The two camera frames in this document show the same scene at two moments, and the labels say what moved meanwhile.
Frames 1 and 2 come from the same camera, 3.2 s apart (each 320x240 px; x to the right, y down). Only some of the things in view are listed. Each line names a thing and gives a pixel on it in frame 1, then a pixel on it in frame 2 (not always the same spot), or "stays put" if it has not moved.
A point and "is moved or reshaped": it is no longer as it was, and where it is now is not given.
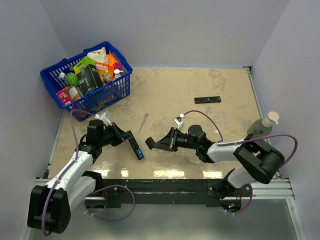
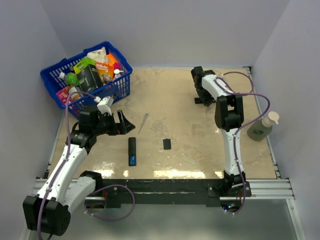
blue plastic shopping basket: x=99 y=100 stays put
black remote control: x=133 y=143 is moved or reshaped
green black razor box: x=89 y=77 stays put
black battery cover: x=150 y=142 is moved or reshaped
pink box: x=64 y=97 stays put
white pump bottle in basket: x=116 y=71 stays put
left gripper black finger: x=127 y=136 -> x=125 y=126
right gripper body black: x=180 y=140 -> x=205 y=96
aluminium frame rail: x=280 y=189 stays put
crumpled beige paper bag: x=99 y=56 stays put
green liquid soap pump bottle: x=263 y=127 stays put
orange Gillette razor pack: x=106 y=71 stays put
